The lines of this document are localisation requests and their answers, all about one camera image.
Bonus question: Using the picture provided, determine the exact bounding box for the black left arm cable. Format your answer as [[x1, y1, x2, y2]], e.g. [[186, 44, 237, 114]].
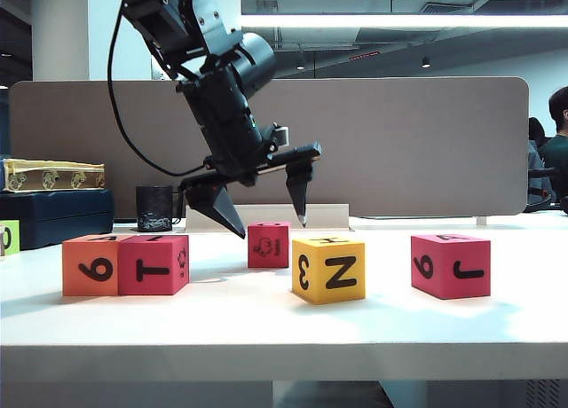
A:
[[107, 0, 212, 177]]

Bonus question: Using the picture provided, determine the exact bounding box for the yellow patterned box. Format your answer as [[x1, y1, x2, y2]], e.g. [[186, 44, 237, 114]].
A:
[[3, 159, 107, 193]]

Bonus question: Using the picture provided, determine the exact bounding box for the perforated metal panel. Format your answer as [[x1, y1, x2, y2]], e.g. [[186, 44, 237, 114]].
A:
[[525, 379, 564, 408]]

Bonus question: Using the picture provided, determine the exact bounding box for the yellow foam block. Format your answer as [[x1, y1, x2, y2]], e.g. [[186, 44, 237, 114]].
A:
[[291, 238, 367, 306]]

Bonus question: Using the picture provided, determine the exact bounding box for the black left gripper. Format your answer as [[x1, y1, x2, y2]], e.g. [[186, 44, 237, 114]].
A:
[[176, 65, 324, 240]]

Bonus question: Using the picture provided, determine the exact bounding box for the grey jacket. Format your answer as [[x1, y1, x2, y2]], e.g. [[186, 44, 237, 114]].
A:
[[527, 141, 554, 196]]

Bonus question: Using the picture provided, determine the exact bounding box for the dark blue case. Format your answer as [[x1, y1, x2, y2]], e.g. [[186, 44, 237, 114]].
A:
[[0, 189, 115, 252]]

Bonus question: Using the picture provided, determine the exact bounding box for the person with dark hair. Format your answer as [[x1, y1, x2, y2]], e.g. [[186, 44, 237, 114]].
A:
[[538, 86, 568, 214]]

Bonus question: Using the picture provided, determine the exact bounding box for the black mug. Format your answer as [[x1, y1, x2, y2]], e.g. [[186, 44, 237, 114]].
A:
[[135, 184, 185, 233]]

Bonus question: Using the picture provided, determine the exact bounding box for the pink block with O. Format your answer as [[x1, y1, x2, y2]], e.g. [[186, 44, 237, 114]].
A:
[[247, 221, 292, 270]]

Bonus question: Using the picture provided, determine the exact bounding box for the pink block with J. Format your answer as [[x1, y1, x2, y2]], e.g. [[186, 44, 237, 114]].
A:
[[410, 234, 492, 301]]

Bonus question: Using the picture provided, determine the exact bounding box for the wall sign on pillar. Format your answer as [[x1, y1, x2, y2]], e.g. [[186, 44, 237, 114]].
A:
[[149, 50, 174, 82]]

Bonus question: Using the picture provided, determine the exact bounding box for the pink block with T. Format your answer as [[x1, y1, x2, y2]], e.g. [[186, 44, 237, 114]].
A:
[[117, 234, 191, 296]]

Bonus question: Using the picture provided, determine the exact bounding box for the grey desk divider panel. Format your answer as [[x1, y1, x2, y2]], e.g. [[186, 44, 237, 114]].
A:
[[9, 76, 531, 220]]

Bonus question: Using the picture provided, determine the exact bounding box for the orange foam block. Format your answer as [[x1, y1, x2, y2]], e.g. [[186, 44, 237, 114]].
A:
[[61, 233, 134, 297]]

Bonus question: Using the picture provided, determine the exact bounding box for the green foam block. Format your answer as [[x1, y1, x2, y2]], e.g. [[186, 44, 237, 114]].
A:
[[0, 220, 22, 257]]

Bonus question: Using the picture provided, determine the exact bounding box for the ceiling light strip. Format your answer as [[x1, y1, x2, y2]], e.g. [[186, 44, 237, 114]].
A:
[[241, 15, 568, 29]]

